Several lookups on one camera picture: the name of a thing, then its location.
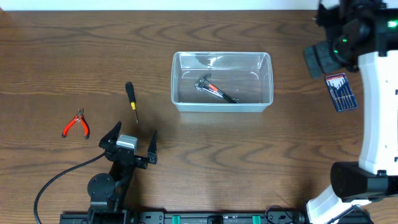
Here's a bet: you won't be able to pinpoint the small red-handled claw hammer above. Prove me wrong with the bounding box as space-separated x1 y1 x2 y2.
195 74 239 103

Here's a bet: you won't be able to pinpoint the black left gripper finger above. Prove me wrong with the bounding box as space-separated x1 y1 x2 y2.
147 130 157 164
99 121 122 149

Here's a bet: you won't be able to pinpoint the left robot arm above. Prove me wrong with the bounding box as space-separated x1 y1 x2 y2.
87 121 157 212

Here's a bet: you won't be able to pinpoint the black mounting rail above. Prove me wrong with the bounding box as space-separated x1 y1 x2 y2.
59 208 310 224

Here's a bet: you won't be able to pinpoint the chrome combination wrench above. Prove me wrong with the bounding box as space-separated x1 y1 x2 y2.
195 82 239 103

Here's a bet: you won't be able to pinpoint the red-handled pliers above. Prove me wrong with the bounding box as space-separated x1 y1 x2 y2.
61 108 91 140

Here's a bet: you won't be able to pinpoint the clear plastic container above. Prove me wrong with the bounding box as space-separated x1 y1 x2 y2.
170 52 274 113

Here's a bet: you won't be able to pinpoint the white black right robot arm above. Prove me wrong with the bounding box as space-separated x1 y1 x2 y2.
304 1 397 223

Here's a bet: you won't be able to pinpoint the black yellow screwdriver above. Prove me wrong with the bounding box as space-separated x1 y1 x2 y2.
125 82 139 124

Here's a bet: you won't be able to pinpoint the blue precision screwdriver set case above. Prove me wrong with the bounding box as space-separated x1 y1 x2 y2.
325 73 358 113

